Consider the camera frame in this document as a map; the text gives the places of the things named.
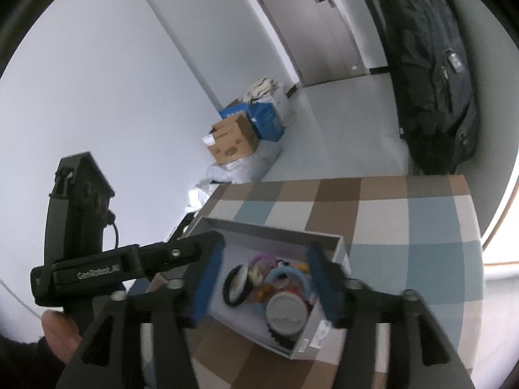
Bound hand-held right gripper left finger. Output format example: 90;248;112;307
56;239;226;389

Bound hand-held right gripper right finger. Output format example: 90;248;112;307
306;241;475;389

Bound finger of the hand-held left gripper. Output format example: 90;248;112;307
136;230;224;280

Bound light blue bracelet amber beads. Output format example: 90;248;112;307
265;265;318;298

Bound grey cardboard box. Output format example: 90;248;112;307
184;216;353;361

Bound person's left forearm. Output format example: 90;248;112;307
0;332;67;389

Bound person's left hand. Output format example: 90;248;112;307
42;309;84;364

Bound crumpled white plastic sheet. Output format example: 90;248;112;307
188;146;282;211

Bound checked tablecloth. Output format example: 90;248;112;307
142;175;485;389

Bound brown cardboard box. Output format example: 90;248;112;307
203;113;261;165

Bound blue cardboard box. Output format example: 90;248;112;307
220;101;285;142

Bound white plastic bag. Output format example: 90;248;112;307
259;83;290;128

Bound striped cloth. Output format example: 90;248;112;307
242;76;282;104

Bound black backpack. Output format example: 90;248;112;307
377;0;481;175

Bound grey door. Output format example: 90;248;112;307
243;0;371;88

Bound black beaded bracelet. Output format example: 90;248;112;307
222;264;251;308

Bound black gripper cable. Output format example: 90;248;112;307
106;211;120;250

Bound pink bracelet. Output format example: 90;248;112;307
248;252;280;270

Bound black ribbed bracelet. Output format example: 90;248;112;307
265;324;303;351

